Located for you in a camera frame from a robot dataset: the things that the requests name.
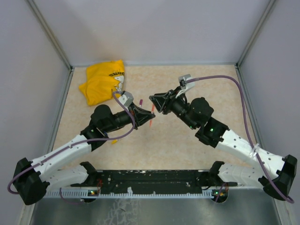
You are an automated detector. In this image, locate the yellow folded shirt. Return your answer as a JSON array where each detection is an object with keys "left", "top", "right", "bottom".
[{"left": 79, "top": 60, "right": 125, "bottom": 106}]

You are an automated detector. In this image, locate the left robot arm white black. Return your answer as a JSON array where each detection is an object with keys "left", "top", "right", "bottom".
[{"left": 7, "top": 103, "right": 155, "bottom": 205}]

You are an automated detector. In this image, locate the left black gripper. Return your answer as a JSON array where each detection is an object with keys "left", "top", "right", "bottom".
[{"left": 104, "top": 102, "right": 155, "bottom": 133}]

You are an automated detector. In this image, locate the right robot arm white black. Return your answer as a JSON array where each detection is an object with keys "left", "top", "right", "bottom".
[{"left": 149, "top": 90, "right": 297, "bottom": 203}]

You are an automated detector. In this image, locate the orange white pen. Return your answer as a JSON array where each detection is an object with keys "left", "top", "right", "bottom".
[{"left": 149, "top": 105, "right": 156, "bottom": 128}]

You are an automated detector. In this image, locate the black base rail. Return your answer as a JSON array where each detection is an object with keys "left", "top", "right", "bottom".
[{"left": 71, "top": 170, "right": 224, "bottom": 195}]

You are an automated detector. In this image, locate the aluminium frame side rail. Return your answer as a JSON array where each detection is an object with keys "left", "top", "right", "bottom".
[{"left": 235, "top": 64, "right": 266, "bottom": 150}]

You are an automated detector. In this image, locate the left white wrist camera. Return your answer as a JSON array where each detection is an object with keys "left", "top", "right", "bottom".
[{"left": 118, "top": 91, "right": 134, "bottom": 108}]

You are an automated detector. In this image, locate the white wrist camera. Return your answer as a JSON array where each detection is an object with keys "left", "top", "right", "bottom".
[
  {"left": 175, "top": 74, "right": 195, "bottom": 98},
  {"left": 118, "top": 91, "right": 134, "bottom": 108}
]

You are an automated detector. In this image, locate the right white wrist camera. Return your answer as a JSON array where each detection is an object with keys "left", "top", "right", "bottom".
[{"left": 175, "top": 74, "right": 195, "bottom": 98}]

